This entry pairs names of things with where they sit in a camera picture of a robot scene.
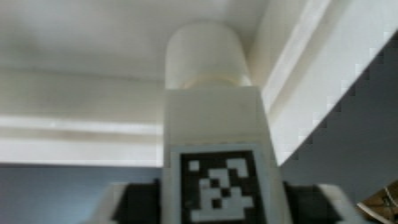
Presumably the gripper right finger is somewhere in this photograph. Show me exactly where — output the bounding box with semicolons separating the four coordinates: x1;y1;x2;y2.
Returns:
284;183;368;224

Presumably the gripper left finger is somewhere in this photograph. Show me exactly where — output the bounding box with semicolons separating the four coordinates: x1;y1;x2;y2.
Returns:
90;181;160;224

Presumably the white square tabletop part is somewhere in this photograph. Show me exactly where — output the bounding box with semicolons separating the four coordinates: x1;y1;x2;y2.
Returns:
0;0;398;167

